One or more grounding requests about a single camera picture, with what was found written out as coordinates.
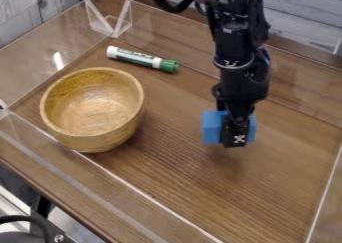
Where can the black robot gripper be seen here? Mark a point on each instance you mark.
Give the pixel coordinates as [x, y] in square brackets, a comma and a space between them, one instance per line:
[241, 89]

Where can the blue rectangular block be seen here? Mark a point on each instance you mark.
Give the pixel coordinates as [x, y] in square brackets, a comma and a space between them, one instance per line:
[212, 127]

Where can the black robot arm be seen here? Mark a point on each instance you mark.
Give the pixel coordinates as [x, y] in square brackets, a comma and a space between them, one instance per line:
[240, 30]

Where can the brown wooden bowl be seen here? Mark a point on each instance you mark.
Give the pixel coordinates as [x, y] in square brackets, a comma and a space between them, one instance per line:
[93, 108]

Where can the green and white marker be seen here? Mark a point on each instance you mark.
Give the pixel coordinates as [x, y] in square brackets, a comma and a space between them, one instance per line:
[142, 59]

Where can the black table leg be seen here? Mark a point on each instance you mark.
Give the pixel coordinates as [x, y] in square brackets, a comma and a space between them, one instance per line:
[43, 206]

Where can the clear acrylic corner bracket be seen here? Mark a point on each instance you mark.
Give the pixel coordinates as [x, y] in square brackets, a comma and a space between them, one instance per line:
[110, 25]

